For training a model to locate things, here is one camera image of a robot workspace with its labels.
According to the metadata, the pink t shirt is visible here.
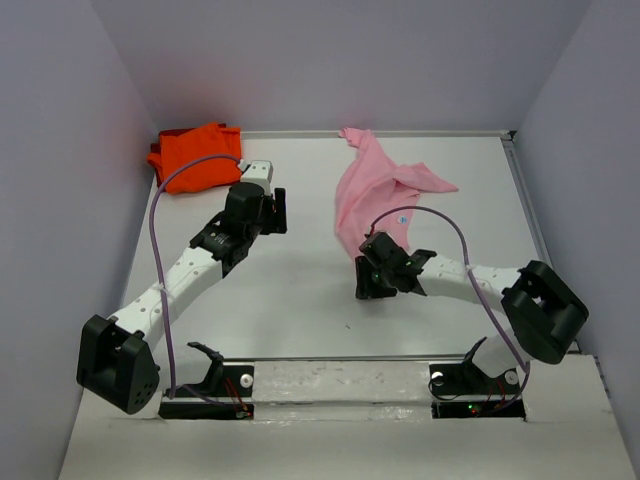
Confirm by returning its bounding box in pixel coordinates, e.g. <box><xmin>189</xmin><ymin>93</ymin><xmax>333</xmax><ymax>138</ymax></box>
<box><xmin>334</xmin><ymin>128</ymin><xmax>458</xmax><ymax>259</ymax></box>

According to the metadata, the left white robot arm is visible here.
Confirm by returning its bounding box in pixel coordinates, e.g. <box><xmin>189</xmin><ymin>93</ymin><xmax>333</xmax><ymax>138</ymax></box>
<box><xmin>76</xmin><ymin>182</ymin><xmax>287</xmax><ymax>415</ymax></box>

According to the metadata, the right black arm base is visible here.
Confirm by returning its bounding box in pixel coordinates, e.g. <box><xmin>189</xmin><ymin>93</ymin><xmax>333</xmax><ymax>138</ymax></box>
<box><xmin>427</xmin><ymin>363</ymin><xmax>526</xmax><ymax>420</ymax></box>

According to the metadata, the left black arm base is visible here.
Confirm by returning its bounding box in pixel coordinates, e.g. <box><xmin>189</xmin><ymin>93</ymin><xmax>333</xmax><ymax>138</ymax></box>
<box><xmin>158</xmin><ymin>341</ymin><xmax>255</xmax><ymax>421</ymax></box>

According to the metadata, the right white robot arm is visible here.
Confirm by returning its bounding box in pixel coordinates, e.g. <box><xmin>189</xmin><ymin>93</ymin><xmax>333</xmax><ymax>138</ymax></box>
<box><xmin>355</xmin><ymin>231</ymin><xmax>589</xmax><ymax>397</ymax></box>

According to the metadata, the orange folded t shirt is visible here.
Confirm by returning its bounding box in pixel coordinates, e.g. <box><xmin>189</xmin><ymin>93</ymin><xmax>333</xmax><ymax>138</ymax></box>
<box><xmin>161</xmin><ymin>123</ymin><xmax>243</xmax><ymax>195</ymax></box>

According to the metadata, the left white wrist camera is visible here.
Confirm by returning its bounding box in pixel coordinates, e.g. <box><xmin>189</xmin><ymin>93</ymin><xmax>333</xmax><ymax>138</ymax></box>
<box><xmin>238</xmin><ymin>159</ymin><xmax>274</xmax><ymax>193</ymax></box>

